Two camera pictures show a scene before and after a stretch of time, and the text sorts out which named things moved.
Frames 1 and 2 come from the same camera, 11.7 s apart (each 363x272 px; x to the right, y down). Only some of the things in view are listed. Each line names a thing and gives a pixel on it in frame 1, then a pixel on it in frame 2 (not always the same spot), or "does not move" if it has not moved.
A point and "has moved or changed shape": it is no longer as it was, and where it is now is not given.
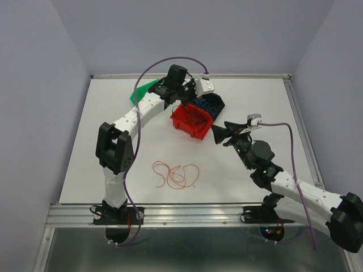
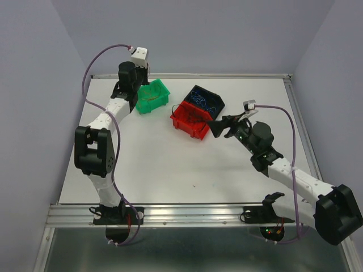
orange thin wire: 178,176 has moved or changed shape
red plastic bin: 191,120 does not move
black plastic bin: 210,102 does not move
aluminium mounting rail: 160,215 does not move
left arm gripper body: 187,93 to 142,73
